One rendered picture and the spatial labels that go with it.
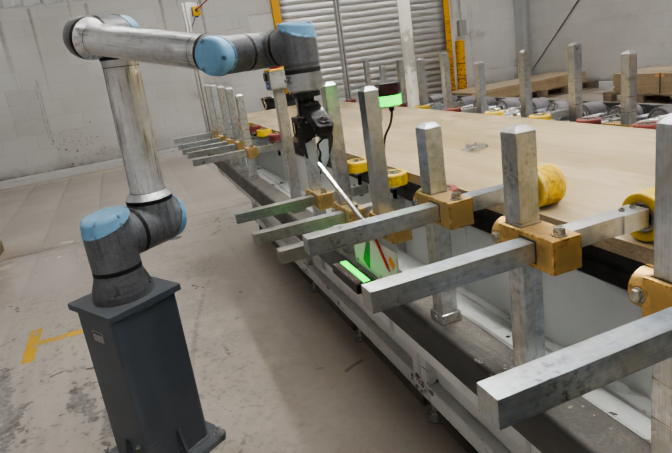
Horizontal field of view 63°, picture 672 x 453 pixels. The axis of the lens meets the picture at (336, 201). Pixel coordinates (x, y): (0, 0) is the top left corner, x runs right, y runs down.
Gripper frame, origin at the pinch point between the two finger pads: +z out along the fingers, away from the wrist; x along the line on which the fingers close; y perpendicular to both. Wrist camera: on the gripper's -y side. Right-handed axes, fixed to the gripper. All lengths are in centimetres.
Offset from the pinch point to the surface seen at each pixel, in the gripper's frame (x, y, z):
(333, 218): -2.2, 1.9, 14.2
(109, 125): 73, 769, 32
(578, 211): -32, -54, 6
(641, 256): -26, -73, 8
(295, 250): 15.8, -23.1, 11.0
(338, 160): -7.3, 5.7, -0.2
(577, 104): -116, 33, 4
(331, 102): -7.7, 5.6, -15.8
